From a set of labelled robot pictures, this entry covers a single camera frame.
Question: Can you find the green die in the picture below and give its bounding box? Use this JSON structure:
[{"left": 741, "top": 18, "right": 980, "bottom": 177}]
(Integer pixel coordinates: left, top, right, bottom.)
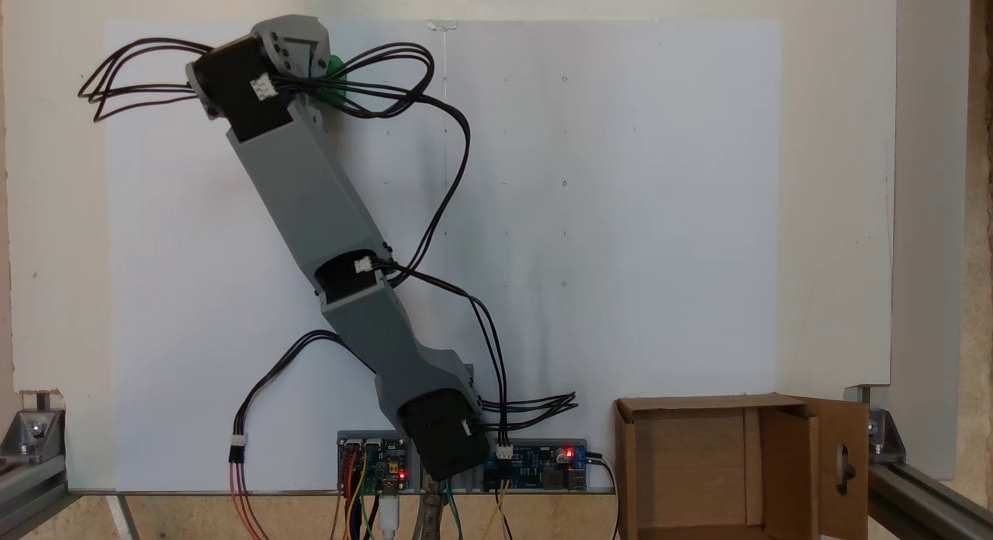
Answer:
[{"left": 321, "top": 54, "right": 351, "bottom": 106}]

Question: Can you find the white paper sheet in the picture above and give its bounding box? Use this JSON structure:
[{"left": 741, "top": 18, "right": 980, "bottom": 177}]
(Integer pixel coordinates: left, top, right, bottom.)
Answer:
[
  {"left": 105, "top": 20, "right": 448, "bottom": 494},
  {"left": 444, "top": 20, "right": 781, "bottom": 494}
]

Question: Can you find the blue circuit board red LED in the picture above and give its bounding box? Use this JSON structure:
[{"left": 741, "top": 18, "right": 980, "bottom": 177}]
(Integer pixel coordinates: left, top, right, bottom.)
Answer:
[{"left": 483, "top": 438, "right": 589, "bottom": 493}]

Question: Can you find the metal table clamp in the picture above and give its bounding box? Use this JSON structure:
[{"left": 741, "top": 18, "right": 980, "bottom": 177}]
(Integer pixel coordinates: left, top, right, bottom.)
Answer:
[{"left": 413, "top": 482, "right": 445, "bottom": 540}]

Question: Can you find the brown cardboard box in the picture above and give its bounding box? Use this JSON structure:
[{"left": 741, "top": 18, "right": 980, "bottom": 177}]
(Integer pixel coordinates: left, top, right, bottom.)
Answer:
[{"left": 614, "top": 393, "right": 870, "bottom": 540}]

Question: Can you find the black forearm servo cable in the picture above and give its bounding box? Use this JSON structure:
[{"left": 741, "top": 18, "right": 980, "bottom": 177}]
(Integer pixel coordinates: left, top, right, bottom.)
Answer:
[{"left": 272, "top": 43, "right": 472, "bottom": 286}]

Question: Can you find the black gripper servo cable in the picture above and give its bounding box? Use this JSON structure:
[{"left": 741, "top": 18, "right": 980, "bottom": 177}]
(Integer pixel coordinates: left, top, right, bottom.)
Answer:
[{"left": 78, "top": 37, "right": 215, "bottom": 124}]

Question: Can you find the black upper arm servo cable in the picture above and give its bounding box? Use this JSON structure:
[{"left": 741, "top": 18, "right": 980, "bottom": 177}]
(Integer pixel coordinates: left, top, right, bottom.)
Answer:
[{"left": 384, "top": 262, "right": 511, "bottom": 449}]

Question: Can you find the black extension cable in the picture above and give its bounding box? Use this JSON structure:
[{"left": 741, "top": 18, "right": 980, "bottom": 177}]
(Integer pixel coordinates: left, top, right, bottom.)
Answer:
[{"left": 228, "top": 331, "right": 378, "bottom": 465}]

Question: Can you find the circuit board with jumper wires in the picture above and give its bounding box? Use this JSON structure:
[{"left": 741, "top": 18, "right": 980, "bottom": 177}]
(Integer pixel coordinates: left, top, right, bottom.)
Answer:
[{"left": 337, "top": 431, "right": 410, "bottom": 496}]

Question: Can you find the black base servo cable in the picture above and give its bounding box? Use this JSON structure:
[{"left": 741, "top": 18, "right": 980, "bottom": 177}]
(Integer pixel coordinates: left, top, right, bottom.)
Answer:
[{"left": 475, "top": 392, "right": 580, "bottom": 434}]

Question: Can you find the red orange wire bundle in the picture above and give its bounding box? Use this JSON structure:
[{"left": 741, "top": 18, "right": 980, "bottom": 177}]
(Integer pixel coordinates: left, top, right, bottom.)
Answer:
[{"left": 229, "top": 461, "right": 269, "bottom": 540}]

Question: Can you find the coloured jumper wire bundle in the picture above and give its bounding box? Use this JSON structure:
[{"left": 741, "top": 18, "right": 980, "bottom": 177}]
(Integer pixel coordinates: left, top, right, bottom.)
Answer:
[{"left": 332, "top": 443, "right": 386, "bottom": 540}]

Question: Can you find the white USB cable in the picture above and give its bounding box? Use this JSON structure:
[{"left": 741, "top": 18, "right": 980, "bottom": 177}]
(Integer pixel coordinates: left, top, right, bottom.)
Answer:
[{"left": 379, "top": 482, "right": 401, "bottom": 540}]

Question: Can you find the metal corner bracket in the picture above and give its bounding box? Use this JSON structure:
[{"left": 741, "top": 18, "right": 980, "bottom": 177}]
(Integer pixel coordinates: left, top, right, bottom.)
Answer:
[
  {"left": 844, "top": 385, "right": 907, "bottom": 465},
  {"left": 0, "top": 391, "right": 67, "bottom": 457}
]

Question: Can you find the yellow black wire pair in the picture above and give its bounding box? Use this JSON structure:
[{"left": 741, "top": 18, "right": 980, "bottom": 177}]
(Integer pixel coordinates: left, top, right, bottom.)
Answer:
[{"left": 479, "top": 478, "right": 516, "bottom": 540}]

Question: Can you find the aluminium frame post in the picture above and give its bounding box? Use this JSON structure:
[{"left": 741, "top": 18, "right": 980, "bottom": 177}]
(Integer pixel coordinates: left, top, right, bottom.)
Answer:
[
  {"left": 867, "top": 461, "right": 993, "bottom": 540},
  {"left": 0, "top": 447, "right": 72, "bottom": 540}
]

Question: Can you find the black power cable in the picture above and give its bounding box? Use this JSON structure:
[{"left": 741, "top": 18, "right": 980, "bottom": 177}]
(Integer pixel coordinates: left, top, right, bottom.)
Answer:
[{"left": 586, "top": 451, "right": 620, "bottom": 540}]

